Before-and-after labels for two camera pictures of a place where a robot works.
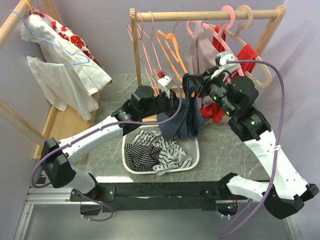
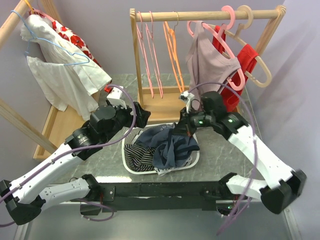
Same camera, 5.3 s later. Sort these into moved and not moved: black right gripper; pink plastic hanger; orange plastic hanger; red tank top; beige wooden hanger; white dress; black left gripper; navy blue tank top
Moved: orange plastic hanger; black left gripper; black right gripper; navy blue tank top
Not moved: pink plastic hanger; beige wooden hanger; white dress; red tank top
